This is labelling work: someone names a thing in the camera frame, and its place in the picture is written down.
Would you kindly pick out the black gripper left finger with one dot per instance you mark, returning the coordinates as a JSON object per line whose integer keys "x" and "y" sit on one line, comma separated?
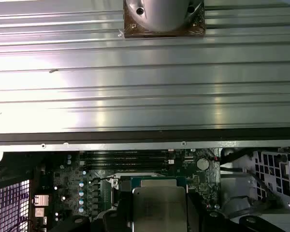
{"x": 124, "y": 217}

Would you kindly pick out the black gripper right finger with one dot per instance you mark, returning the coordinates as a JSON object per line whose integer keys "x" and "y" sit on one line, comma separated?
{"x": 195, "y": 217}

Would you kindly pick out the silver CPU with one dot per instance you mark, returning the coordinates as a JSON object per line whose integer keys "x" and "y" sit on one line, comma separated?
{"x": 159, "y": 210}

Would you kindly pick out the metal socket cover frame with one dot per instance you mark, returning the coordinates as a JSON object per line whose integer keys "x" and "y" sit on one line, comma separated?
{"x": 137, "y": 174}

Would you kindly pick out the black RAM slot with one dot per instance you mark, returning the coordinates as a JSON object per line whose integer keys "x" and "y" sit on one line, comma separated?
{"x": 125, "y": 163}
{"x": 125, "y": 157}
{"x": 125, "y": 167}
{"x": 125, "y": 152}

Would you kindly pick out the green motherboard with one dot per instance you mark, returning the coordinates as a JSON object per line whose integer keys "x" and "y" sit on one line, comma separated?
{"x": 198, "y": 183}

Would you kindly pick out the silver coin battery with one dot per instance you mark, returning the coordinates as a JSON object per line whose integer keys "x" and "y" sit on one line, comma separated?
{"x": 203, "y": 163}

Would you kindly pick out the black and grey PC case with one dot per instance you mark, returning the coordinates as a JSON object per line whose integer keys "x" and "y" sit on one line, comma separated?
{"x": 145, "y": 146}

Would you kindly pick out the metal rear port block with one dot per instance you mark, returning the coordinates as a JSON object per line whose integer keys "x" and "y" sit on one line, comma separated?
{"x": 41, "y": 200}

